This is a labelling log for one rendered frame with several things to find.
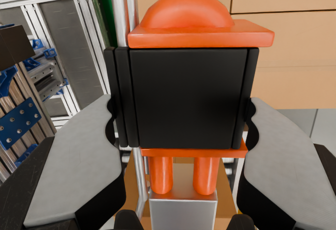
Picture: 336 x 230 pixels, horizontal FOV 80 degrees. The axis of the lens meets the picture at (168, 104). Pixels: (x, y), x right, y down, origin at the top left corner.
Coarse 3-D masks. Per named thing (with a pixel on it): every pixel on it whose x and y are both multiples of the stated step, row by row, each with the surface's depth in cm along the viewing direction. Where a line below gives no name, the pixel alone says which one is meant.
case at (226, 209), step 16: (128, 160) 86; (176, 160) 85; (192, 160) 85; (128, 176) 79; (224, 176) 77; (128, 192) 72; (224, 192) 71; (128, 208) 67; (144, 208) 67; (224, 208) 66; (144, 224) 66; (224, 224) 65
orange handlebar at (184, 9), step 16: (160, 0) 11; (176, 0) 11; (192, 0) 11; (208, 0) 11; (144, 16) 12; (160, 16) 11; (176, 16) 11; (192, 16) 11; (208, 16) 11; (224, 16) 11; (160, 160) 16; (208, 160) 16; (160, 176) 17; (208, 176) 17; (160, 192) 18; (208, 192) 18
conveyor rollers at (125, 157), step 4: (120, 148) 104; (124, 148) 103; (128, 148) 103; (124, 156) 108; (128, 156) 108; (124, 160) 108; (224, 160) 105; (228, 160) 105; (232, 160) 105; (124, 168) 113; (228, 168) 110; (124, 172) 112; (228, 172) 109; (228, 180) 114
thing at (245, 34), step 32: (160, 32) 10; (192, 32) 10; (224, 32) 10; (256, 32) 10; (160, 64) 11; (192, 64) 11; (224, 64) 11; (160, 96) 12; (192, 96) 12; (224, 96) 12; (160, 128) 13; (192, 128) 13; (224, 128) 13
